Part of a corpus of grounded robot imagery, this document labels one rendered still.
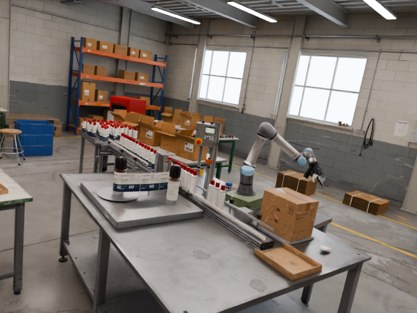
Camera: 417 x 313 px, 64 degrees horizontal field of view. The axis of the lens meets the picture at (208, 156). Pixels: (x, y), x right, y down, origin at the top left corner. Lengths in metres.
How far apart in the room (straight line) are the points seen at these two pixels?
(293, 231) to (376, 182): 5.52
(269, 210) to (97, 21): 8.90
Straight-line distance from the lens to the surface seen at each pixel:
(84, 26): 10.41
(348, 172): 7.91
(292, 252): 2.26
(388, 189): 7.70
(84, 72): 9.55
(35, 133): 7.07
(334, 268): 2.24
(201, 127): 2.74
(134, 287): 2.78
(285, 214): 2.34
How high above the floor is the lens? 1.78
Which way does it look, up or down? 12 degrees down
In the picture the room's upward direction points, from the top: 9 degrees clockwise
